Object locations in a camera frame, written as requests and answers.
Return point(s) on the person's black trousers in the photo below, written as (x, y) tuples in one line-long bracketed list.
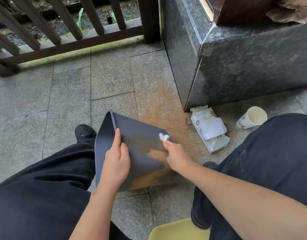
[(38, 192)]

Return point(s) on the person's right forearm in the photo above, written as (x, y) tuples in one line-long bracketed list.
[(243, 199)]

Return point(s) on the dark blue plastic bin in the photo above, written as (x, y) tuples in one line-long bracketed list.
[(141, 137)]

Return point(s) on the person's black right shoe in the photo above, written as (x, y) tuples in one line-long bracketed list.
[(209, 164)]

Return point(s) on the brown wipe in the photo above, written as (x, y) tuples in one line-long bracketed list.
[(164, 136)]

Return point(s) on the white paper cup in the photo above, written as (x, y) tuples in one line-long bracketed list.
[(253, 117)]

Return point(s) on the small black garden spike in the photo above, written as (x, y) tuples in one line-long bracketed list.
[(109, 19)]

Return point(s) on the grey granite plinth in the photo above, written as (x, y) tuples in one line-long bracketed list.
[(243, 64)]

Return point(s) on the yellow stool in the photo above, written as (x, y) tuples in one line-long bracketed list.
[(178, 229)]

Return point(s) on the person's left hand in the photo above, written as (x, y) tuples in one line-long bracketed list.
[(116, 167)]

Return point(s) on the person's right hand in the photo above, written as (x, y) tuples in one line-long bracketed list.
[(177, 156)]

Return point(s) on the dark wooden railing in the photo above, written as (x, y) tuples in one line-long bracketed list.
[(148, 19)]

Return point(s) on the green plants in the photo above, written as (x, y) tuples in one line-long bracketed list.
[(79, 18)]

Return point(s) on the brass trim strip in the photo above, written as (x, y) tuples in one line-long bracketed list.
[(206, 8)]

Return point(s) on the crumpled brown paper bag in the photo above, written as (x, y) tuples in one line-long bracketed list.
[(290, 12)]

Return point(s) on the brown wooden pillar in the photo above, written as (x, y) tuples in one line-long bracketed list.
[(243, 9)]

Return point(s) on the person's black left shoe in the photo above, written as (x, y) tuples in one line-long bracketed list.
[(84, 133)]

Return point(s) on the person's left forearm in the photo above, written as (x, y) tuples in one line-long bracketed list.
[(93, 214)]

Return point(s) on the person's black shoe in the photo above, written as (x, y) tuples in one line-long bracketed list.
[(209, 164), (84, 133)]

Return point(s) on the white wet wipes packet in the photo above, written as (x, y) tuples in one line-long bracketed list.
[(211, 129)]

